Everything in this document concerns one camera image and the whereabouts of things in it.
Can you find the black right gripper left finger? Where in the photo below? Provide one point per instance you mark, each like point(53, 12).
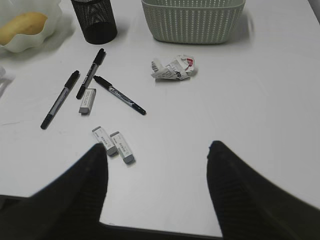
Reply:
point(69, 208)

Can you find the black marker pen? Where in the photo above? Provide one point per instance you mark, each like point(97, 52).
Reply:
point(110, 88)
point(60, 99)
point(92, 71)

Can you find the pale green plastic basket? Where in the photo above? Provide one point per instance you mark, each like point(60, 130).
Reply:
point(200, 22)

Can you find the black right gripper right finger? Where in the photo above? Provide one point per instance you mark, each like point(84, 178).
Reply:
point(250, 207)

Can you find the frosted wavy glass plate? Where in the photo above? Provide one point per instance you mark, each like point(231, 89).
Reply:
point(9, 9)

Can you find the grey white eraser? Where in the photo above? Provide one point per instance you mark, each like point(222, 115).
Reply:
point(87, 101)
point(102, 137)
point(122, 147)

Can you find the waste paper ball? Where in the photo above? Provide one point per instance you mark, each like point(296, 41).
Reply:
point(182, 67)

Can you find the yellow mango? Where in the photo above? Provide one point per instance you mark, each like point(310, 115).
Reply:
point(29, 23)

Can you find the black mesh pen holder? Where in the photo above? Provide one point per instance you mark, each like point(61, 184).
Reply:
point(96, 20)

